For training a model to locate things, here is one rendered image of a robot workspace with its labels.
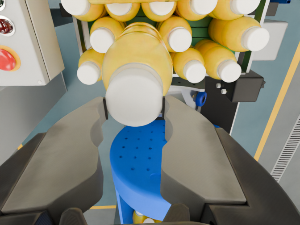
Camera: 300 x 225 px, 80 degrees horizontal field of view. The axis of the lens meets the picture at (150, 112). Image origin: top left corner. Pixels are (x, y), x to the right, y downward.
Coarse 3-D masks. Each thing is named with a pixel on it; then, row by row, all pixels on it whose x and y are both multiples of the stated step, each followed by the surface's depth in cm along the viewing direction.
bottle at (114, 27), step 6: (102, 18) 34; (108, 18) 34; (96, 24) 33; (102, 24) 32; (108, 24) 33; (114, 24) 34; (120, 24) 36; (126, 24) 45; (90, 30) 34; (108, 30) 32; (114, 30) 33; (120, 30) 35; (90, 36) 34; (114, 36) 33
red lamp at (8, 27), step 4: (0, 20) 27; (4, 20) 27; (0, 24) 27; (4, 24) 27; (8, 24) 27; (0, 28) 27; (4, 28) 27; (8, 28) 27; (0, 32) 27; (4, 32) 27; (8, 32) 28
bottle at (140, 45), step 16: (128, 32) 17; (144, 32) 17; (112, 48) 15; (128, 48) 14; (144, 48) 14; (160, 48) 15; (112, 64) 14; (128, 64) 13; (144, 64) 13; (160, 64) 14; (160, 80) 13
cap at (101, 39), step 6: (96, 30) 30; (102, 30) 30; (96, 36) 31; (102, 36) 31; (108, 36) 31; (90, 42) 31; (96, 42) 31; (102, 42) 31; (108, 42) 31; (96, 48) 32; (102, 48) 32
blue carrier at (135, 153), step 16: (128, 128) 48; (144, 128) 48; (160, 128) 48; (112, 144) 43; (128, 144) 43; (144, 144) 43; (160, 144) 43; (112, 160) 39; (128, 160) 38; (144, 160) 38; (160, 160) 38; (112, 176) 41; (128, 176) 35; (144, 176) 35; (160, 176) 35; (128, 192) 34; (144, 192) 32; (128, 208) 64; (144, 208) 34; (160, 208) 32
